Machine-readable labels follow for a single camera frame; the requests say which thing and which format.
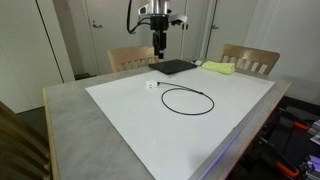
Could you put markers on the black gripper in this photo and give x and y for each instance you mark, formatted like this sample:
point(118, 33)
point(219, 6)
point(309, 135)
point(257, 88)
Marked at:
point(159, 24)

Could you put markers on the white square charger block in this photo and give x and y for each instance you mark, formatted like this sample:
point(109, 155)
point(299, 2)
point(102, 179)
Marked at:
point(151, 84)

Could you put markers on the black flat pad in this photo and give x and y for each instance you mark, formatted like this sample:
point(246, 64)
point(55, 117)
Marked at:
point(172, 66)

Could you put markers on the wooden slat-back chair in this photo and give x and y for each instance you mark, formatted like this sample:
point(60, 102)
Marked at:
point(253, 55)
point(131, 55)
point(20, 146)

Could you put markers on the small white charger plug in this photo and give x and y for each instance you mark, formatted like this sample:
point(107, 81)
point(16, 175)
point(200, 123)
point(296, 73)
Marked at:
point(198, 62)

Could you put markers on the yellow-green folded cloth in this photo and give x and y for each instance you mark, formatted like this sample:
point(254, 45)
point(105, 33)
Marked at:
point(218, 67)

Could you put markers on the white board sheet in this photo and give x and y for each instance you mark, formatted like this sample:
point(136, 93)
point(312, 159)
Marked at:
point(166, 133)

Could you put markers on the silver aluminium profile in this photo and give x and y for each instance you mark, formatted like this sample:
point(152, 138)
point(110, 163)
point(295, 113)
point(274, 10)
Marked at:
point(315, 131)

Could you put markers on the long aluminium extrusion rail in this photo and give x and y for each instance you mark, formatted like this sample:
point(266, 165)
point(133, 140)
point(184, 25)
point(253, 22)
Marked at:
point(313, 168)

